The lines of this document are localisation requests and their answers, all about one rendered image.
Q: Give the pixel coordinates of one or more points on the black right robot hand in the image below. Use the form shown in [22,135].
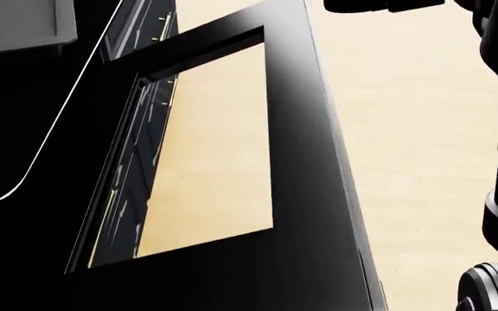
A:
[361,6]

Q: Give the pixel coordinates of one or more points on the black oven door with window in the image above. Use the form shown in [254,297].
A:
[305,181]

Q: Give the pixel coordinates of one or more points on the black oven body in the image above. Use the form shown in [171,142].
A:
[20,107]

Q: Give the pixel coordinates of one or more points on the dark cabinet fronts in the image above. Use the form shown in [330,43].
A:
[143,136]

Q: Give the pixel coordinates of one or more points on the grey countertop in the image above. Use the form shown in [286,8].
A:
[20,22]

